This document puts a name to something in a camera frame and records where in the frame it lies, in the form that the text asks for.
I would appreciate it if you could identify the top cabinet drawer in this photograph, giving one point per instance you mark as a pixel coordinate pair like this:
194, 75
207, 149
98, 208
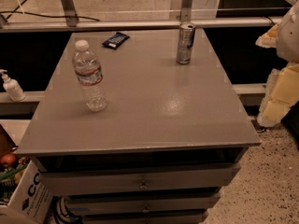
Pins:
125, 181

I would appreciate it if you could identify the clear plastic water bottle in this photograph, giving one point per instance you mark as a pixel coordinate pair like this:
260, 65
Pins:
88, 71

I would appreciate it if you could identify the white pump dispenser bottle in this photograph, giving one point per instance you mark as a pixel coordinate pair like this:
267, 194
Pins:
12, 87

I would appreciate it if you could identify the silver redbull can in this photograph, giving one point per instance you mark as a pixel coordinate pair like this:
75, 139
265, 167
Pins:
185, 42

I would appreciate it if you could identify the white cardboard box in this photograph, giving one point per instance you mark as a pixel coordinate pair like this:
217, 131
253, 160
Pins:
30, 201

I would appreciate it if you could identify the grey drawer cabinet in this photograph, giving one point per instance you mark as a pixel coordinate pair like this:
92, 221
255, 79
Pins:
159, 113

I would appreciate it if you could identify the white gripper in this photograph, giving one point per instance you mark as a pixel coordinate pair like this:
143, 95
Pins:
290, 36

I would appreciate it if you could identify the red apple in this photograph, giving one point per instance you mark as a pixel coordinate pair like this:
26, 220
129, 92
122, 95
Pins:
8, 160

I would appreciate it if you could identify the middle cabinet drawer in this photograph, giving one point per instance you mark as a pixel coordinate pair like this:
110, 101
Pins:
142, 204

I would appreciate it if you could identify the cabinet drawer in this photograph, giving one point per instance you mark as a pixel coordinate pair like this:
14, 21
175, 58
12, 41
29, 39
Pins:
125, 181
142, 204
165, 217

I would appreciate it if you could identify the bottom cabinet drawer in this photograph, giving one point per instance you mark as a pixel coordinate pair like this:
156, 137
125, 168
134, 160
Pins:
165, 217

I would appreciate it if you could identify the metal frame rail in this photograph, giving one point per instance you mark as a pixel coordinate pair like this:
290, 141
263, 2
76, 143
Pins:
84, 15

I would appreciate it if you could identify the dark blue snack packet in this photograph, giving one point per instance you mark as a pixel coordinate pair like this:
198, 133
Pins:
115, 41

